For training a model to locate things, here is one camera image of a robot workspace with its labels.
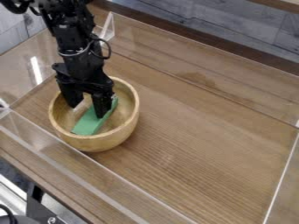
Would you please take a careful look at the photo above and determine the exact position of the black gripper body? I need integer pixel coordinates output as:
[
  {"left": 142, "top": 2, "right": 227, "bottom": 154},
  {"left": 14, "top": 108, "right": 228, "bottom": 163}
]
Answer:
[{"left": 52, "top": 35, "right": 114, "bottom": 94}]

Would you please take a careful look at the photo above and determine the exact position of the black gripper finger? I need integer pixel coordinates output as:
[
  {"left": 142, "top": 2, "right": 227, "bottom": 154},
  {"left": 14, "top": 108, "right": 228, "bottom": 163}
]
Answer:
[
  {"left": 91, "top": 91, "right": 118, "bottom": 118},
  {"left": 58, "top": 80, "right": 84, "bottom": 109}
]

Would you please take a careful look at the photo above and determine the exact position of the green stick block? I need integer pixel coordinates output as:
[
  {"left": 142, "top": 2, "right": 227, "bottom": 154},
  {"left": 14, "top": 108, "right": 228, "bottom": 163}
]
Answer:
[{"left": 71, "top": 96, "right": 118, "bottom": 136}]

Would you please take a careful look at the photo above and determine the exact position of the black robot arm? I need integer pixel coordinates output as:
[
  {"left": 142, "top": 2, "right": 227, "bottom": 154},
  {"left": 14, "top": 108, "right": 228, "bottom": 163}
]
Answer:
[{"left": 0, "top": 0, "right": 115, "bottom": 117}]

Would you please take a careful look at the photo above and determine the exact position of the wooden bowl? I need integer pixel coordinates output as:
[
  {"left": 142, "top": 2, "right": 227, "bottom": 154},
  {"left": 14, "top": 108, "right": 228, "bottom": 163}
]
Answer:
[{"left": 48, "top": 77, "right": 140, "bottom": 152}]

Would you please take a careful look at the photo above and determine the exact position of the clear acrylic corner bracket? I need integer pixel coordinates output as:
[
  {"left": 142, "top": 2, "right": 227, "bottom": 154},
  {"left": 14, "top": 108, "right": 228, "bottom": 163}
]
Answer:
[{"left": 94, "top": 12, "right": 115, "bottom": 41}]

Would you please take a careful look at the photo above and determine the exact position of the clear acrylic enclosure wall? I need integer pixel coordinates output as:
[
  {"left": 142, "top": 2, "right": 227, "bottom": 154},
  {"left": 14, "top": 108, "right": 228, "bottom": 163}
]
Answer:
[{"left": 0, "top": 10, "right": 299, "bottom": 224}]

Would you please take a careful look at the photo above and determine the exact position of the black table leg bracket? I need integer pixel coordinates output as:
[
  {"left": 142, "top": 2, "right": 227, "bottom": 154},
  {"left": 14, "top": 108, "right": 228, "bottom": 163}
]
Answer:
[{"left": 26, "top": 183, "right": 67, "bottom": 224}]

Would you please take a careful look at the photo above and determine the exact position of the black cable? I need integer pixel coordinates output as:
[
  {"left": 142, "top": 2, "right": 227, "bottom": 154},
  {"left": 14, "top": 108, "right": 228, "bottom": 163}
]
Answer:
[{"left": 0, "top": 203, "right": 19, "bottom": 224}]

